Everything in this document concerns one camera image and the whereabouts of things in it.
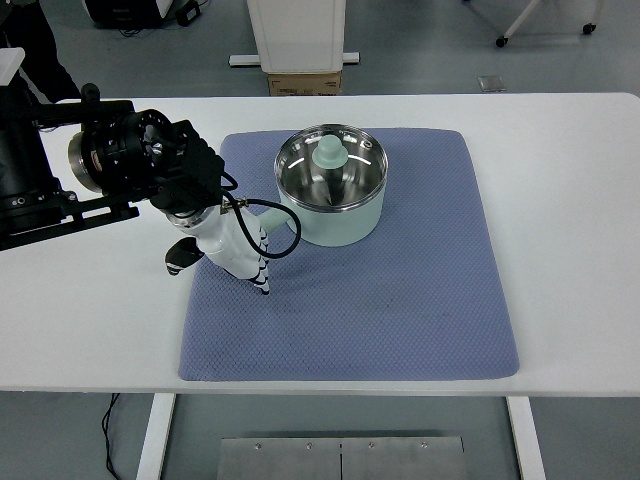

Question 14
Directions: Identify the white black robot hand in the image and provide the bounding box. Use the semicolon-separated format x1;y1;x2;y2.
164;206;270;295

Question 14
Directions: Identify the white table leg left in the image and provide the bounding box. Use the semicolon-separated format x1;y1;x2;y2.
136;393;177;480

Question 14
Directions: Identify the white side table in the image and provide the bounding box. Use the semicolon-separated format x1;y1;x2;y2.
0;47;25;87

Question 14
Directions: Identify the person in black trousers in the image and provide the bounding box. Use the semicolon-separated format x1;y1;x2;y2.
1;1;81;103

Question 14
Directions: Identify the black floor cable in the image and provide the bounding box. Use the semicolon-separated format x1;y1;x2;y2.
101;393;123;480

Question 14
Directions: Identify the black equipment on floor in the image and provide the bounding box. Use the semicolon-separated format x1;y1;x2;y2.
82;0;205;30

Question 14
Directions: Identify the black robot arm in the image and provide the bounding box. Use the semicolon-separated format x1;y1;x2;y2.
1;84;269;293

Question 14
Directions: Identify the glass lid green knob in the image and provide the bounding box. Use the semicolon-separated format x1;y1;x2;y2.
274;124;388;213

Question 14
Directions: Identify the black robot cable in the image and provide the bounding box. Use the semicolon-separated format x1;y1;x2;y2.
218;171;303;261

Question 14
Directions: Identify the white table leg right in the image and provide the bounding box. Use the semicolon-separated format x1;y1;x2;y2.
506;396;546;480

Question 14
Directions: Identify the grey floor socket plate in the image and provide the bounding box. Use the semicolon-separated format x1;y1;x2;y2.
477;75;507;93

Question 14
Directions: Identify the green pot with handle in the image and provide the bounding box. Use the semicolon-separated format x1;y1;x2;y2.
279;185;386;247

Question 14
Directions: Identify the white table leg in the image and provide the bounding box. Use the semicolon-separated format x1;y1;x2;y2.
506;396;546;480
136;393;177;480

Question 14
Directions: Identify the brown cardboard box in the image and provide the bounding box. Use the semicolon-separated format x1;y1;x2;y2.
267;71;342;97

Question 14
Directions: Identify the white pedestal stand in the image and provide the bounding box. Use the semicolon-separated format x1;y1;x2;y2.
229;0;360;74

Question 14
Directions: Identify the white wheeled cart frame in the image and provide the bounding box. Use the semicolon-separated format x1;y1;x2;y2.
494;1;606;49

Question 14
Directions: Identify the metal floor plate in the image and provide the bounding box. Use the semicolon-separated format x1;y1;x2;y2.
217;437;469;479

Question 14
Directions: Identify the blue quilted mat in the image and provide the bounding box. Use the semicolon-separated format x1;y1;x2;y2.
179;128;519;381

